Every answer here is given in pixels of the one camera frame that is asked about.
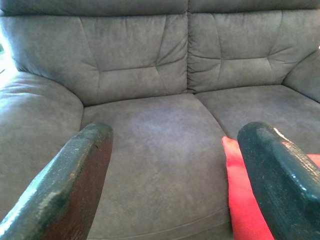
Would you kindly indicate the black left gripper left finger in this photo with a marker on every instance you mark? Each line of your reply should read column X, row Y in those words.
column 62, row 187

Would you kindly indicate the red pillow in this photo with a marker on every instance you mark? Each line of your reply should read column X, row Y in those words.
column 240, row 195

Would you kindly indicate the dark brown fabric sofa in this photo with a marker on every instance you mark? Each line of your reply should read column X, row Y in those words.
column 160, row 150

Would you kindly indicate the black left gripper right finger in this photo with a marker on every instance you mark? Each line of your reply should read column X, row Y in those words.
column 282, row 187

